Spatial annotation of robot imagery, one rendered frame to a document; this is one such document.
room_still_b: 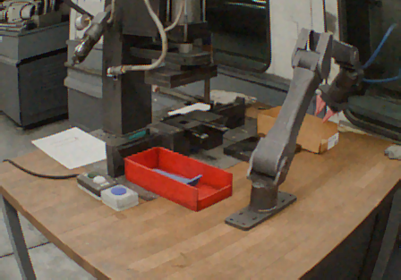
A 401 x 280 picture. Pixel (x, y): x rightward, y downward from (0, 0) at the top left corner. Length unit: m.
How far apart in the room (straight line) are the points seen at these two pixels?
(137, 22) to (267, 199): 0.66
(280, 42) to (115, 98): 0.72
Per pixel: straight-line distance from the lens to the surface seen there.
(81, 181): 1.32
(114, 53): 1.63
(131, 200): 1.23
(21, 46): 4.44
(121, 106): 1.65
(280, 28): 2.04
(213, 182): 1.31
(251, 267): 1.00
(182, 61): 1.45
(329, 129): 1.65
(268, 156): 1.16
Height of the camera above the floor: 1.47
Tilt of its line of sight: 19 degrees down
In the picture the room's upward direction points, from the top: straight up
